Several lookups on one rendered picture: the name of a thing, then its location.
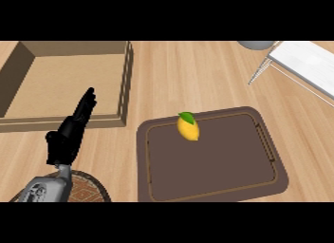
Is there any open brown wooden box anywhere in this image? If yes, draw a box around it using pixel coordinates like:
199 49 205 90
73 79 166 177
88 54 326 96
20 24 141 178
0 41 135 134

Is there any round brown patterned basket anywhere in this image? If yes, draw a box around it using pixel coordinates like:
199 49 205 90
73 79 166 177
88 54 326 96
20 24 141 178
13 169 113 203

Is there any dark brown tray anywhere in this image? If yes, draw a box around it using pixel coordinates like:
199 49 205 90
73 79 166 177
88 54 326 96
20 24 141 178
135 105 292 203

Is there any grey round object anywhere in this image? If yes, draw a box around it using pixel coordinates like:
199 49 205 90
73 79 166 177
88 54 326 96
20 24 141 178
237 41 277 51

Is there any white tiered wire shelf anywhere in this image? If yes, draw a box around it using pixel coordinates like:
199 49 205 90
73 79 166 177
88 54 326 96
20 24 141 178
247 41 334 159

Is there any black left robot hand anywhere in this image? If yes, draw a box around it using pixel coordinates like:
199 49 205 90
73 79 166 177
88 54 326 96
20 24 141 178
44 86 98 166

